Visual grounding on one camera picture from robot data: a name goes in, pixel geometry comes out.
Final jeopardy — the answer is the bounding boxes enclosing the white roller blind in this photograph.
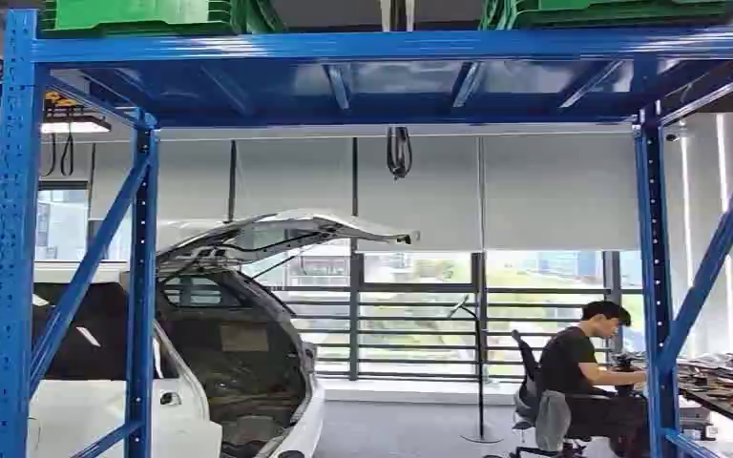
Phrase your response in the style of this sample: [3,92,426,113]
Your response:
[356,135,484,255]
[483,133,641,253]

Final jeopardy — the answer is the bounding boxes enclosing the grey window railing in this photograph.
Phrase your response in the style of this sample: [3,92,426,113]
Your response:
[163,251,647,383]

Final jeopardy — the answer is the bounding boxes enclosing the black floor stand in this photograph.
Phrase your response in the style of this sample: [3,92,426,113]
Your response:
[449,295,504,445]

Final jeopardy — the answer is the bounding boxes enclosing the black office chair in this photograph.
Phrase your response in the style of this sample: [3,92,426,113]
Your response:
[509,329,597,458]

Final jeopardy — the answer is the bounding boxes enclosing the seated person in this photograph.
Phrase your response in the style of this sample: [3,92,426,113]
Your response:
[537,301,652,458]

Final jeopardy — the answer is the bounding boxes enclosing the grey jacket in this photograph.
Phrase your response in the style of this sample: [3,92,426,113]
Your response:
[534,389,574,454]

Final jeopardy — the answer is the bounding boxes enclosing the green plastic crate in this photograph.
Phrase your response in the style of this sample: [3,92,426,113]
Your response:
[38,0,245,36]
[480,0,733,31]

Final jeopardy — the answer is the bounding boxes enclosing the white car with open tailgate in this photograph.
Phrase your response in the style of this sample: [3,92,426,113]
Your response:
[0,209,422,458]

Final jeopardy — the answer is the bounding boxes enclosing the dark cluttered work table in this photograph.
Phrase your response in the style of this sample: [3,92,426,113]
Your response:
[676,351,733,441]

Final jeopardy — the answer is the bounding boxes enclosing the hanging black cable loop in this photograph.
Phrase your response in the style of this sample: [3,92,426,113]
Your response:
[385,126,414,182]

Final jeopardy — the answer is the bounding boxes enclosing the hanging black straps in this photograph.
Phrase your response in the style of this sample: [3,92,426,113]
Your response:
[42,131,76,178]

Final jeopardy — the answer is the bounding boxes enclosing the blue steel rack frame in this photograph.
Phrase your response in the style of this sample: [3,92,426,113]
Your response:
[0,7,733,458]

